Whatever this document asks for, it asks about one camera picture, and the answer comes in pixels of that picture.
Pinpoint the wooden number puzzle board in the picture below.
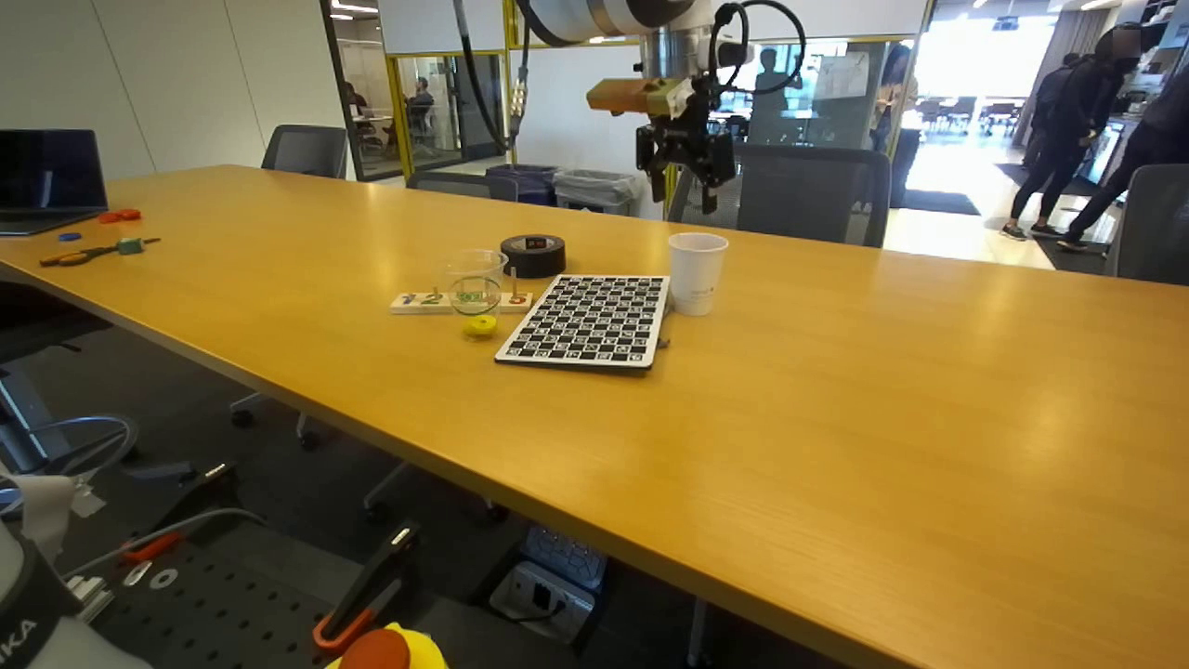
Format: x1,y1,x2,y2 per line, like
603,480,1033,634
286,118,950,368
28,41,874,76
390,289,533,315

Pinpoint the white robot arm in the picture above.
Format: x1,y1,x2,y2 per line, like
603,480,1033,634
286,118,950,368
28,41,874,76
515,0,735,211

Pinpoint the black tape roll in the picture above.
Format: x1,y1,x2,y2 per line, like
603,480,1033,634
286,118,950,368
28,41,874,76
502,233,564,281

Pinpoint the black laptop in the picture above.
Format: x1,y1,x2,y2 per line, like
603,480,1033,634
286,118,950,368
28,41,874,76
0,132,107,233

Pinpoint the white paper cup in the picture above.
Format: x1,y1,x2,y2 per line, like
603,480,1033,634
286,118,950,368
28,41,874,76
667,231,728,315

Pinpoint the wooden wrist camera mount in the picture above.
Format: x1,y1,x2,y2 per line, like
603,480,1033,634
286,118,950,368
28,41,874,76
585,79,693,118

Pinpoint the yellow red emergency stop button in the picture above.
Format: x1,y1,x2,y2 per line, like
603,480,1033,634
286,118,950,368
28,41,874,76
327,624,448,669

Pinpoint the checkered marker board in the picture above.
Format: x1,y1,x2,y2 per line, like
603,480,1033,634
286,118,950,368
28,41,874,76
494,274,667,372

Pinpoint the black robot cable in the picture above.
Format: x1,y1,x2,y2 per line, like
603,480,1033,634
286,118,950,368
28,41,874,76
448,0,810,178

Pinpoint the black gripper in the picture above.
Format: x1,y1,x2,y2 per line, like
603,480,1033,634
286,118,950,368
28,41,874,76
634,76,735,216

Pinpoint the dark office chair left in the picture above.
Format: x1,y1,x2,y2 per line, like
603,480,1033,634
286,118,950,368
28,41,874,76
260,122,344,178

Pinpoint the orange handled tool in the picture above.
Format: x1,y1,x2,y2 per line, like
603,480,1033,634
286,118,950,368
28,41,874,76
313,525,415,653

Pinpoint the clear plastic cup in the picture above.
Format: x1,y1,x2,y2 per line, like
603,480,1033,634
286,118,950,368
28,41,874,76
448,250,502,295

